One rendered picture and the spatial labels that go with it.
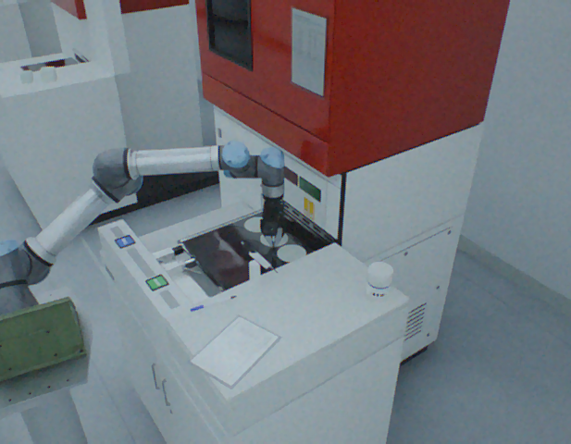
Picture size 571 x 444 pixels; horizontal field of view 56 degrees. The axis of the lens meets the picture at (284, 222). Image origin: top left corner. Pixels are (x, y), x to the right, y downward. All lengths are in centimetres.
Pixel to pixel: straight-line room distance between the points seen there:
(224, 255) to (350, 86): 72
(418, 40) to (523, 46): 131
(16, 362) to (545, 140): 249
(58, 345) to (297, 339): 68
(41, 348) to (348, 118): 109
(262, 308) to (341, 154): 51
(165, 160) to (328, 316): 65
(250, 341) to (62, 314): 53
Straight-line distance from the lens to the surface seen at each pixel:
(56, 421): 199
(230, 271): 180
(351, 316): 155
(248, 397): 140
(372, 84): 164
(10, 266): 174
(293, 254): 186
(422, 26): 173
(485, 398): 273
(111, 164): 167
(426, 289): 243
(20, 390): 171
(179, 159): 162
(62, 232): 183
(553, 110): 295
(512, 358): 295
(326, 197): 179
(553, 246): 317
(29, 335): 166
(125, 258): 182
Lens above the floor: 203
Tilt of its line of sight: 34 degrees down
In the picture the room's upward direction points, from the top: straight up
